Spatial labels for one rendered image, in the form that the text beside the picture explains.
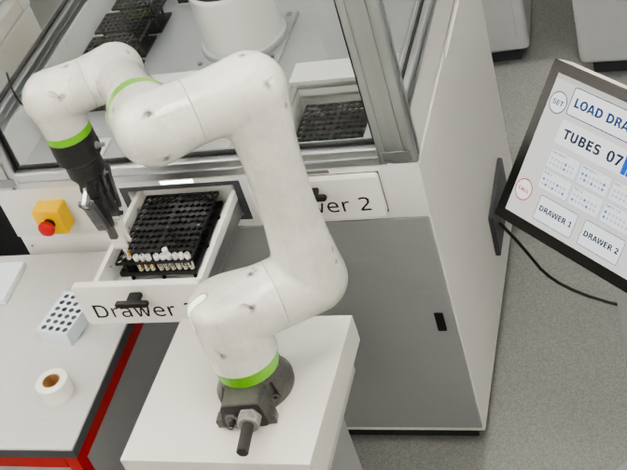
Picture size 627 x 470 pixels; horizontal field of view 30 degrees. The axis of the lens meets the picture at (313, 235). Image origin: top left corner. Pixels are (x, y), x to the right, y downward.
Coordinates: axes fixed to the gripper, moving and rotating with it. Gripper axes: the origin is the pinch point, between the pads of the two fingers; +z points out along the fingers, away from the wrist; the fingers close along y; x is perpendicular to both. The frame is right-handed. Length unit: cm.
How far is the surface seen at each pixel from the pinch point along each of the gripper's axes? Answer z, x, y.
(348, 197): 10.3, -44.0, 19.0
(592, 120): -16, -98, 4
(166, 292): 7.4, -11.9, -10.7
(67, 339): 19.9, 16.0, -11.4
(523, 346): 98, -66, 55
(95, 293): 6.9, 4.1, -10.7
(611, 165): -12, -101, -4
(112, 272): 11.8, 6.2, 0.5
